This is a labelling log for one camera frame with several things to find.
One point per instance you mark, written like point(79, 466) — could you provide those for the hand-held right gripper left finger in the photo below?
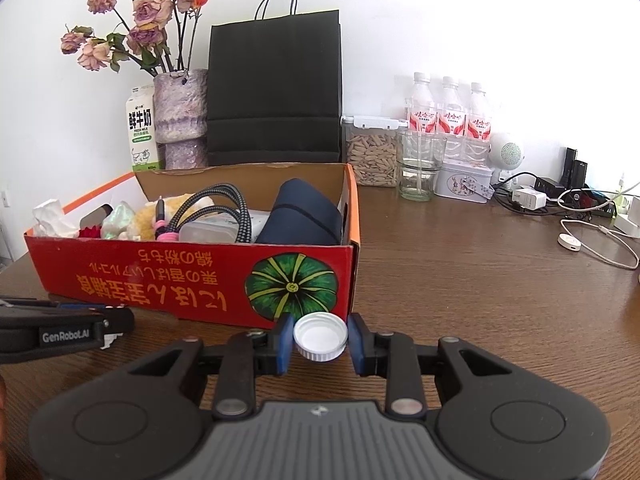
point(284, 345)

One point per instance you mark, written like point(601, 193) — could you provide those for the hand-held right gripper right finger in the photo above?
point(356, 345)

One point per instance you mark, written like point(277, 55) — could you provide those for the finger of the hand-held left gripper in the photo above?
point(122, 322)
point(80, 305)

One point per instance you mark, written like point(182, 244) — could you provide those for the white bottle cap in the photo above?
point(320, 335)

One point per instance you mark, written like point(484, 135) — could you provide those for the red orange cardboard box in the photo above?
point(175, 285)

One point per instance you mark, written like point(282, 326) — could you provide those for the red artificial rose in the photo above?
point(91, 233)

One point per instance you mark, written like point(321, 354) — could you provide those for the white tissue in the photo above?
point(52, 217)

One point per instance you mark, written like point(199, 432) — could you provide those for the clear plastic wrap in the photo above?
point(117, 220)

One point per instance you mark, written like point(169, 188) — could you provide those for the clear plastic lidded container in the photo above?
point(210, 234)

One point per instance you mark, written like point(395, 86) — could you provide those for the navy blue pouch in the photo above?
point(300, 215)

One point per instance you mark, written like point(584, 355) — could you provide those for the clear seed container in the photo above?
point(372, 160)

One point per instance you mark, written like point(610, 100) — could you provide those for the clear drinking glass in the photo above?
point(415, 180)

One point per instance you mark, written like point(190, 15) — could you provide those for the white green milk carton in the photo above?
point(140, 130)

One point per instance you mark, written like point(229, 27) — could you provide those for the white printed tin box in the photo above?
point(460, 182)

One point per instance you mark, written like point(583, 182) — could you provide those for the purple textured vase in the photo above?
point(180, 110)

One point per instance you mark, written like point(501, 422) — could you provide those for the white charger plug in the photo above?
point(530, 199)

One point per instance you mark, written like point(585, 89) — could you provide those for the white round speaker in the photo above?
point(507, 152)

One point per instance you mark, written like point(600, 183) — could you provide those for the black power adapter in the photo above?
point(549, 186)

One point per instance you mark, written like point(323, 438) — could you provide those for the black paper bag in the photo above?
point(275, 85)

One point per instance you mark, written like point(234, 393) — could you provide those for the black upright device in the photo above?
point(574, 167)

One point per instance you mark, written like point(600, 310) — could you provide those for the dried pink rose bouquet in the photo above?
point(147, 10)

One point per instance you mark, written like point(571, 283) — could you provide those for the white wall socket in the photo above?
point(4, 197)

